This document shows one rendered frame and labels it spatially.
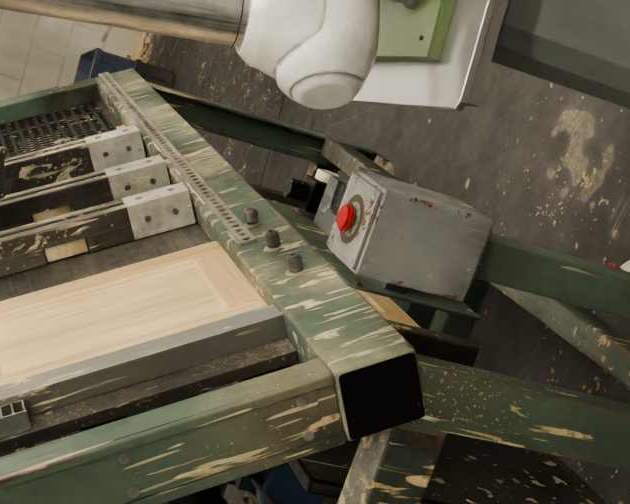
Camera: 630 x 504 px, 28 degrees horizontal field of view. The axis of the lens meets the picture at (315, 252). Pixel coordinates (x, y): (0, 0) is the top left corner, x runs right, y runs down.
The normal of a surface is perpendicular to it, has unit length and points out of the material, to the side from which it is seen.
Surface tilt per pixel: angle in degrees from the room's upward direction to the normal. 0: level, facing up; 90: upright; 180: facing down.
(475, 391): 90
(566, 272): 90
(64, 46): 90
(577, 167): 0
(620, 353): 0
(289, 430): 90
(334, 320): 59
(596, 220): 0
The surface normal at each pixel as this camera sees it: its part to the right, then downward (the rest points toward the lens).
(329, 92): 0.09, 0.93
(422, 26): -0.88, -0.19
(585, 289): 0.30, 0.30
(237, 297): -0.18, -0.91
